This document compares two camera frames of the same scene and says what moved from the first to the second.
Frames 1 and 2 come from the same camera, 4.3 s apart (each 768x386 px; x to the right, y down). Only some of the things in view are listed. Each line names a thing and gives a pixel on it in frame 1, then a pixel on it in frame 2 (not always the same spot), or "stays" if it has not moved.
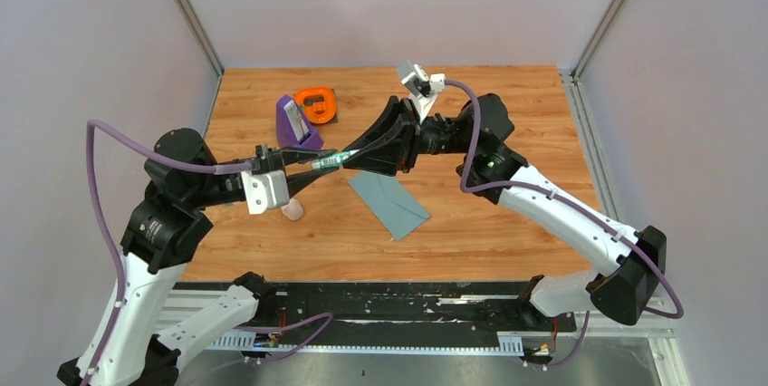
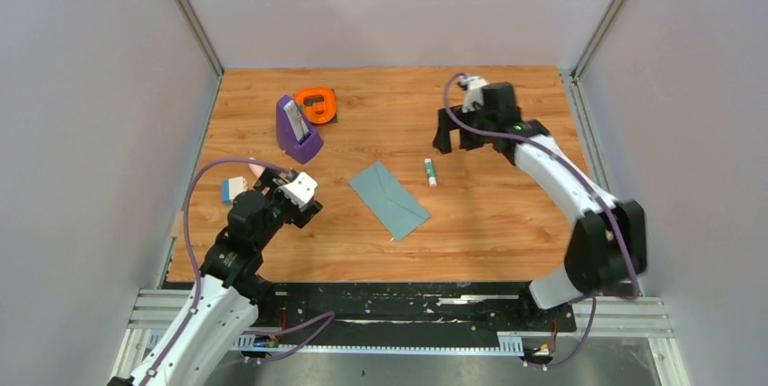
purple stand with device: (292, 128) stays
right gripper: (390, 149) to (442, 139)
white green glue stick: (332, 160) to (432, 179)
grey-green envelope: (391, 202) stays
